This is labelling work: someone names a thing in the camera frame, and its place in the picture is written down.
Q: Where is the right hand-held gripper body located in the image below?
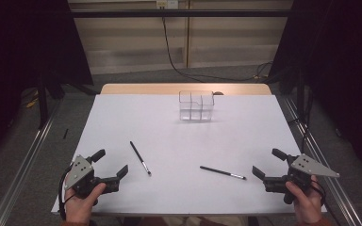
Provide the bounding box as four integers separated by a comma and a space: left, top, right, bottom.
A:
262, 153, 340, 205

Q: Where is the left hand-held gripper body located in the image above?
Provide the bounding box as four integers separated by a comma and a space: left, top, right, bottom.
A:
63, 153, 121, 206

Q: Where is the black pen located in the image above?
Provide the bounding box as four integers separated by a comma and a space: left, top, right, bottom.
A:
129, 140, 153, 177
199, 165, 248, 181

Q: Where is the clear acrylic organizer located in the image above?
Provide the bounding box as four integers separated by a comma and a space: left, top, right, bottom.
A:
178, 89, 216, 122

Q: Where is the person's left hand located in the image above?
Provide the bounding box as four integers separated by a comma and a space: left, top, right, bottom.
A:
64, 183, 107, 224

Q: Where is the person's right hand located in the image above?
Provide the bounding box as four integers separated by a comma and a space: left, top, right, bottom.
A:
285, 175, 323, 224

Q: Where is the black stand leg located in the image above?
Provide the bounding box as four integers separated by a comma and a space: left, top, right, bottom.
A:
37, 74, 50, 130

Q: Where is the light wooden table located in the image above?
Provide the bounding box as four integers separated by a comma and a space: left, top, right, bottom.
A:
100, 82, 273, 96

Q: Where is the black curtain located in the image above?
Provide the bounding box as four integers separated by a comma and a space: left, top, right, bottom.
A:
268, 0, 362, 172
0, 0, 94, 166

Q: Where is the black horizontal metal bar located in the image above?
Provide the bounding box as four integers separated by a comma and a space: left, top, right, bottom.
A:
70, 8, 294, 19

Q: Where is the left hand-held gripper cable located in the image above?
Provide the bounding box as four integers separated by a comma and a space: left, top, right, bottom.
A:
58, 165, 77, 221

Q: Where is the hand-held gripper cable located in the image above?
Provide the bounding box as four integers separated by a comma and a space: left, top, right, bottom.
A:
58, 165, 77, 221
310, 179, 343, 226

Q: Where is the right hand-held gripper cable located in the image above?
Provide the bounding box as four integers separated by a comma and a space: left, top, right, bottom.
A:
310, 179, 343, 226

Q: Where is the aluminium floor rail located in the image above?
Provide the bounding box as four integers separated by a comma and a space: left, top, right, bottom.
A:
283, 96, 362, 226
0, 96, 64, 226

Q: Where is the yellow floor cable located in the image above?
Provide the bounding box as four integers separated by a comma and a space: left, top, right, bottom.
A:
24, 89, 41, 109

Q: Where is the black wall cable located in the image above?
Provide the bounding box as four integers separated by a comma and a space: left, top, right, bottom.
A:
161, 16, 274, 84

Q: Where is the white wall outlet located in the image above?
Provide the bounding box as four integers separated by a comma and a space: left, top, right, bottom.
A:
156, 0, 180, 10

